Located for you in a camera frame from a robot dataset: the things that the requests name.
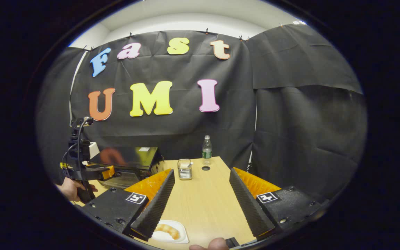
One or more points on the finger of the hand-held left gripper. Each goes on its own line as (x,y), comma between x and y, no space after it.
(107,172)

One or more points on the black electric oven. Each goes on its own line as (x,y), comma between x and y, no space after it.
(130,159)

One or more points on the golden croissant bread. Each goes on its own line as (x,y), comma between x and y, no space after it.
(168,230)

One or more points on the clear green label water bottle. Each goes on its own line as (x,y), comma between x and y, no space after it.
(206,151)

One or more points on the white rectangular plate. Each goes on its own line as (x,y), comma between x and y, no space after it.
(165,238)

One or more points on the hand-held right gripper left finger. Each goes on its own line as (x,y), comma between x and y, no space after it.
(153,208)

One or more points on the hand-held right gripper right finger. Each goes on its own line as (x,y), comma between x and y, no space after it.
(250,208)

